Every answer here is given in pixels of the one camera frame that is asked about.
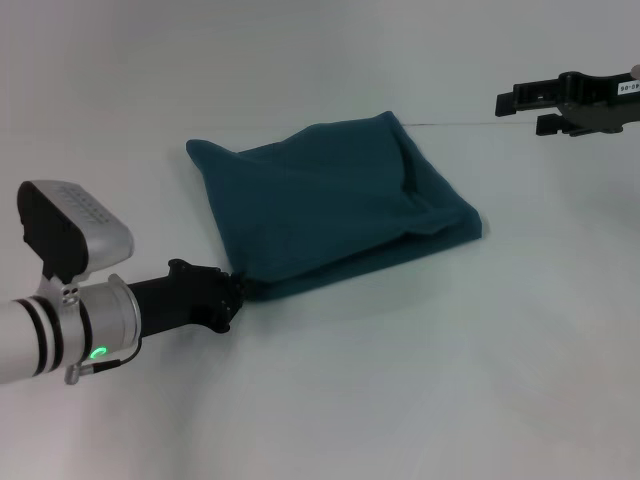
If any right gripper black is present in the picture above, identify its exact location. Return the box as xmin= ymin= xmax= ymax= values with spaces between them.
xmin=494 ymin=71 xmax=640 ymax=138

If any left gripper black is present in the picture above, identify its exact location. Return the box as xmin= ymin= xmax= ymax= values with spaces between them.
xmin=125 ymin=258 xmax=250 ymax=337

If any blue t-shirt with white print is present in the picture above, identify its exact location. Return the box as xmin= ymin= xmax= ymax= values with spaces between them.
xmin=184 ymin=110 xmax=485 ymax=304

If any left arm connector cable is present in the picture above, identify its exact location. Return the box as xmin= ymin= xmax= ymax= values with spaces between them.
xmin=63 ymin=339 xmax=142 ymax=387

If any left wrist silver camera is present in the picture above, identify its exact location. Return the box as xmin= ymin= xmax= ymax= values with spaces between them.
xmin=16 ymin=179 xmax=136 ymax=302

